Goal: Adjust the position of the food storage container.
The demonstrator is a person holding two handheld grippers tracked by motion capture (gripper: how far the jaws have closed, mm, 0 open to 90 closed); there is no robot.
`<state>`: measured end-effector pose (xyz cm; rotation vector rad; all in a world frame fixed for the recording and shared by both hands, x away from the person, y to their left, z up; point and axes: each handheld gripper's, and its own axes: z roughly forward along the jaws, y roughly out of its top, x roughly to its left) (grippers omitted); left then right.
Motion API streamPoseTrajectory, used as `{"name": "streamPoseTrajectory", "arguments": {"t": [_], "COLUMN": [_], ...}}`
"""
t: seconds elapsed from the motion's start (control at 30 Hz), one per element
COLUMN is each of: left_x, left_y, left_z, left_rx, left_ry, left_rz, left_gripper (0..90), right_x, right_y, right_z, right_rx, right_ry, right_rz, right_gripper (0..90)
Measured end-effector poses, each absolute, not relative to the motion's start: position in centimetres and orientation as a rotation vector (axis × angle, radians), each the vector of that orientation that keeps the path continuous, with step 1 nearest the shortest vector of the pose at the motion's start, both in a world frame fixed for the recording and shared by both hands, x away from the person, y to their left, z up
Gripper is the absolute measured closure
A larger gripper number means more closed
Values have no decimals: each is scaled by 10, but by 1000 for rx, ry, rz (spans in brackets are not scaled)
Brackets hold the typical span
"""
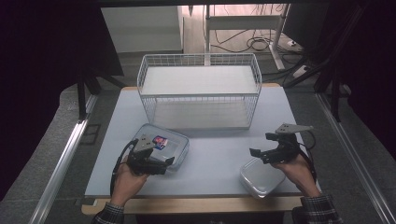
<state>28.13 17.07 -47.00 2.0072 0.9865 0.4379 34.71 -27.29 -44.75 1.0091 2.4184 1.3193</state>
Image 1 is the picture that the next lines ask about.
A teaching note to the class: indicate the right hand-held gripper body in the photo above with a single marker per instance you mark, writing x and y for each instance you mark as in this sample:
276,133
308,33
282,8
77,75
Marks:
288,149

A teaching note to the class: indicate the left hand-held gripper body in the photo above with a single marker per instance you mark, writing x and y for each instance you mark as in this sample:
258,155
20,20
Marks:
141,161

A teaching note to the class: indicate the rectangular clear lidded food container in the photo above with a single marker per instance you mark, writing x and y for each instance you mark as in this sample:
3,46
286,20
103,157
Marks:
176,146

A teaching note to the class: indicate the square clear plastic container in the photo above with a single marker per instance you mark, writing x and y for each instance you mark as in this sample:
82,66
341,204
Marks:
260,179

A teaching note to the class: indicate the person's right hand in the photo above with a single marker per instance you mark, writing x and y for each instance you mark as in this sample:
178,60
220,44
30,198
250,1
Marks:
300,174

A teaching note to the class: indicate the person's left hand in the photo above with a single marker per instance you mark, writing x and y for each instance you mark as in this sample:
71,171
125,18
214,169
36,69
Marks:
126,185

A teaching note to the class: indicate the white table mat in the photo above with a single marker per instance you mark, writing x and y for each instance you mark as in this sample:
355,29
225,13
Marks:
214,155

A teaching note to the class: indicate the white power strip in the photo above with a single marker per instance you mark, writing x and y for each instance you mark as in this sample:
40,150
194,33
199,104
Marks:
300,71

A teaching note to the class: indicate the black metal stand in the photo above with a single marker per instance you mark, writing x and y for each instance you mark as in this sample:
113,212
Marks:
81,96
334,93

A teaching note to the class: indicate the dark curtain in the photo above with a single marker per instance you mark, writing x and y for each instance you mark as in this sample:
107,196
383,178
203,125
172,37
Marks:
373,77
37,77

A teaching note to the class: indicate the white cabinet panel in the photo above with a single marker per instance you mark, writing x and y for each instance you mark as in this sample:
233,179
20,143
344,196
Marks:
141,29

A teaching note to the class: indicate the aluminium rail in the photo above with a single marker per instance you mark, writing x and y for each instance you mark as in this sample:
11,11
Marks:
59,174
358,168

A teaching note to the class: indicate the white desk frame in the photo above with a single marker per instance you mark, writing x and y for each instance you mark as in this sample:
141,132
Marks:
243,22

